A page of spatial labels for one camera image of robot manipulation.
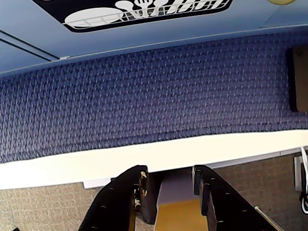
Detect white cable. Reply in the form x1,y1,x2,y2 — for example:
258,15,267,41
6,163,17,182
299,146,308,215

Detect white table leg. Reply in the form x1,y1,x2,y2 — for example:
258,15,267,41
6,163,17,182
157,168,195,204

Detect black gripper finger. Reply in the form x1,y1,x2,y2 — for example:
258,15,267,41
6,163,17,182
79,165,161,231
192,165,277,231

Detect thin metal rod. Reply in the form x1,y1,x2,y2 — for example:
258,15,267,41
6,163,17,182
254,205,286,231

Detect black white dish rack sticker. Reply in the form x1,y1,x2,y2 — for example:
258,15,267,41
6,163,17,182
32,0,234,33

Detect white table board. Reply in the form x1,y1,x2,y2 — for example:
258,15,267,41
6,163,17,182
0,129,308,191

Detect yellow wooden block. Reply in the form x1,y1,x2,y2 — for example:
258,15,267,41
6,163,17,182
155,198,203,231

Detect yellow round object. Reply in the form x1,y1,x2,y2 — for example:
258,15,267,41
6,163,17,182
266,0,297,5

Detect dark brown wall box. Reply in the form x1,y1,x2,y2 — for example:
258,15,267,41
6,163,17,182
286,46,308,113

